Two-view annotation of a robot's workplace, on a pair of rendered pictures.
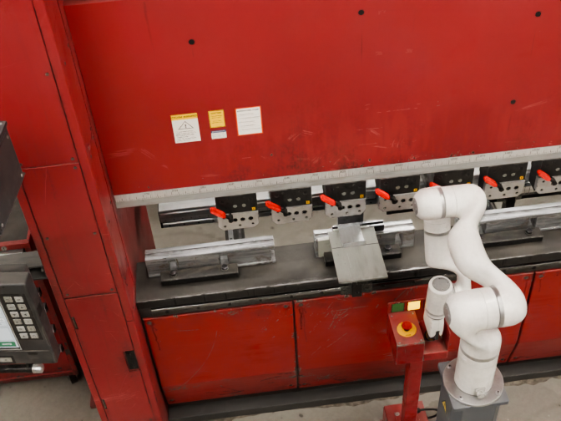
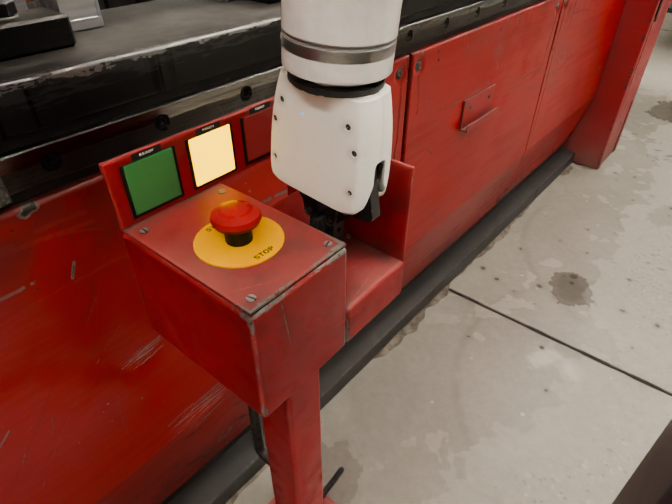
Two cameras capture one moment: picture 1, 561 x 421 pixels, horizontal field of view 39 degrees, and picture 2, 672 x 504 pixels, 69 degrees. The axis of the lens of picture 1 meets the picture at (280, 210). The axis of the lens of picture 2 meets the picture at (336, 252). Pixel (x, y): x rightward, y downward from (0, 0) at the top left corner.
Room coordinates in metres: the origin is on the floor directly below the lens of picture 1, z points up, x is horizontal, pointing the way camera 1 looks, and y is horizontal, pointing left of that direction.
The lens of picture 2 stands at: (1.57, -0.26, 1.01)
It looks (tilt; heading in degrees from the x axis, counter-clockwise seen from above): 37 degrees down; 314
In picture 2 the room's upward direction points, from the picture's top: straight up
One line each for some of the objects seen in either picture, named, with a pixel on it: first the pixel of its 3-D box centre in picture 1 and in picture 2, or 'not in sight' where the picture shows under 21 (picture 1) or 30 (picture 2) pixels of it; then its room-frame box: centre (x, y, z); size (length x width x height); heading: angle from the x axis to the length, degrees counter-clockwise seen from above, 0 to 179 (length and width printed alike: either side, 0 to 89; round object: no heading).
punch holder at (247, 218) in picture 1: (236, 205); not in sight; (2.16, 0.16, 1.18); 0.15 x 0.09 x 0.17; 94
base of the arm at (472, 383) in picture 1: (476, 364); not in sight; (1.45, -0.57, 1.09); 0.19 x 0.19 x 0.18
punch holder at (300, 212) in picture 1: (290, 199); not in sight; (2.18, -0.04, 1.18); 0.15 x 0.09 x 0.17; 94
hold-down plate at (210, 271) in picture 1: (199, 274); not in sight; (2.10, 0.33, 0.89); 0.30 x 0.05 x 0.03; 94
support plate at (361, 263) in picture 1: (356, 254); not in sight; (2.04, -0.27, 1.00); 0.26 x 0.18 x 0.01; 4
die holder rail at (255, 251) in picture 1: (210, 256); not in sight; (2.16, 0.28, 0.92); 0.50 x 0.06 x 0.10; 94
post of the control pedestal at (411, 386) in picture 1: (411, 385); (295, 455); (1.86, -0.49, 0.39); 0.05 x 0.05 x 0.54; 4
